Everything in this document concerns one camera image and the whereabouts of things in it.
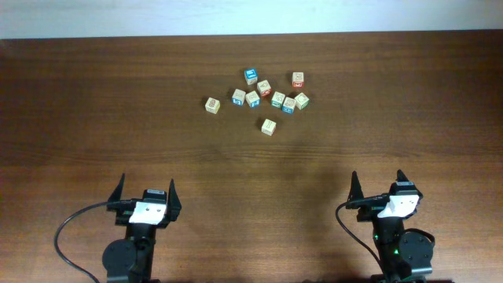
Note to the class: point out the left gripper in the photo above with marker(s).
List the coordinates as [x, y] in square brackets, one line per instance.
[170, 209]

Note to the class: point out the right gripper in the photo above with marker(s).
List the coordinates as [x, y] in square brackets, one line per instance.
[365, 211]

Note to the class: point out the letter I wooden block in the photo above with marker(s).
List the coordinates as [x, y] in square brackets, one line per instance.
[268, 127]

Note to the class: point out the green Z wooden block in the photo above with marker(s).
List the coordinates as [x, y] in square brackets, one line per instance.
[277, 99]

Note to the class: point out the red A wooden block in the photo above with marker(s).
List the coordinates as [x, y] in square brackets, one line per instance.
[264, 88]

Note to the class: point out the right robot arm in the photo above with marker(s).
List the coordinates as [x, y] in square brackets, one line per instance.
[404, 254]

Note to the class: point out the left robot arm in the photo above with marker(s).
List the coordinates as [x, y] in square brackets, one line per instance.
[129, 260]

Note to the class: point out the green edge wooden block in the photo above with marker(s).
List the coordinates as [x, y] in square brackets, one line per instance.
[301, 101]

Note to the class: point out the pineapple wooden block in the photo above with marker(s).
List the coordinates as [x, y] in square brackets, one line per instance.
[212, 105]

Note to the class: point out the blue C wooden block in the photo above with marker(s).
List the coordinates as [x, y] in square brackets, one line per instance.
[289, 105]

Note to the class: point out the red bottom wooden block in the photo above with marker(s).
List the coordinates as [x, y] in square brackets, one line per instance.
[298, 79]

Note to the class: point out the blue five wooden block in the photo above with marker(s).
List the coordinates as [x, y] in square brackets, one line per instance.
[238, 97]

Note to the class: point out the blue side wooden block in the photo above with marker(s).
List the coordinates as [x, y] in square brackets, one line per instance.
[253, 99]

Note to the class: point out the blue top wooden block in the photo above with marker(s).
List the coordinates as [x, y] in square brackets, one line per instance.
[250, 76]

